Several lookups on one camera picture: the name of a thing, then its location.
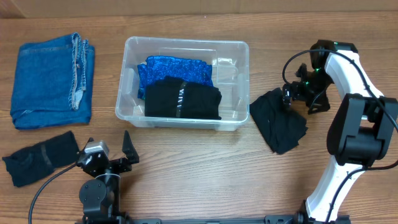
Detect folded blue denim jeans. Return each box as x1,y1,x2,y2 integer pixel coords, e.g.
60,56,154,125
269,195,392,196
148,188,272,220
10,32,95,129

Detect blue sequin fabric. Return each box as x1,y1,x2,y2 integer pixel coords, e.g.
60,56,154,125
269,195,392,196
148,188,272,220
137,55,213,99

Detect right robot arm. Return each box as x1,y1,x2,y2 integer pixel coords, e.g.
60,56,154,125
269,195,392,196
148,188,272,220
282,40,397,223

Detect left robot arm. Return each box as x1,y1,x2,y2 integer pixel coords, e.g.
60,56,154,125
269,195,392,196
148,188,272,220
76,131,139,224

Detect black garment with tape strip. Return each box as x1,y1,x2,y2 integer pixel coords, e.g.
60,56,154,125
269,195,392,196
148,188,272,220
144,77,222,120

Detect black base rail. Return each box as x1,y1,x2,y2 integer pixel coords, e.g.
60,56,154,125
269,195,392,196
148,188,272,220
75,213,351,224

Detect clear plastic storage bin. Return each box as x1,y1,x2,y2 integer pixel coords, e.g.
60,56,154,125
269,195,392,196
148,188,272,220
115,36,250,131

